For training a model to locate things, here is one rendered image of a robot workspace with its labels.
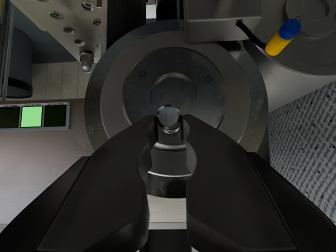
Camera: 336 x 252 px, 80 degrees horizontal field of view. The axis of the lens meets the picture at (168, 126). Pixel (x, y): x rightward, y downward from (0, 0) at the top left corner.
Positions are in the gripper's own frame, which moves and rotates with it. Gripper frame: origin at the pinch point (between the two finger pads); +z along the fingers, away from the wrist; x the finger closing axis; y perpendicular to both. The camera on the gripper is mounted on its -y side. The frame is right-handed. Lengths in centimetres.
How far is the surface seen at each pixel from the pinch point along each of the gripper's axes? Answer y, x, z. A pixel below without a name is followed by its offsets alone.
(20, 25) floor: 5, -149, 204
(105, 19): -4.9, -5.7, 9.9
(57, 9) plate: -6.0, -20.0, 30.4
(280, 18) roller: -4.2, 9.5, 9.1
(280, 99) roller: 3.7, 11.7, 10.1
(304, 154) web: 13.0, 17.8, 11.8
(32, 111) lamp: 16, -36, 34
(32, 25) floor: 6, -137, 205
